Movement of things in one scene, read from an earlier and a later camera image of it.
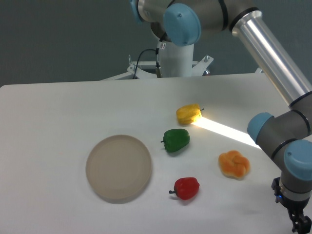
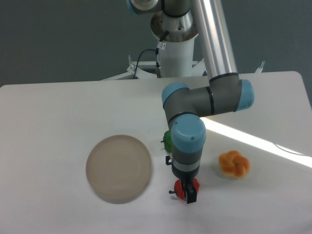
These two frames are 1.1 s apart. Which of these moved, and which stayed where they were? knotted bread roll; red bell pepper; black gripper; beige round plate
Moved: black gripper
Stayed: knotted bread roll; beige round plate; red bell pepper
